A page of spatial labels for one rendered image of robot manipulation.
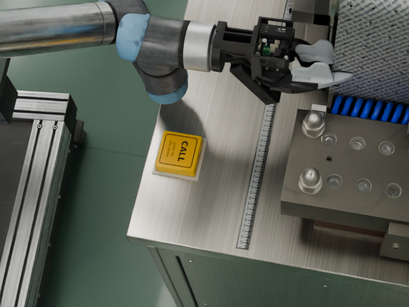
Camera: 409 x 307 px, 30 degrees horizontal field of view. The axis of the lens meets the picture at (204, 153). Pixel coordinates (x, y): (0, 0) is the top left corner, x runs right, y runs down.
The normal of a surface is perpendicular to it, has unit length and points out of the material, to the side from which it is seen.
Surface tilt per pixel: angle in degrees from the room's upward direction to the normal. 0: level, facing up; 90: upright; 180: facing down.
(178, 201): 0
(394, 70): 90
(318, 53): 86
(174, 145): 0
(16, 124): 0
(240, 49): 90
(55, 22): 40
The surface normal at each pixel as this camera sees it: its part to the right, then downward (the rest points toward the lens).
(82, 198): -0.08, -0.42
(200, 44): -0.16, 0.02
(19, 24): 0.55, -0.24
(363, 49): -0.21, 0.90
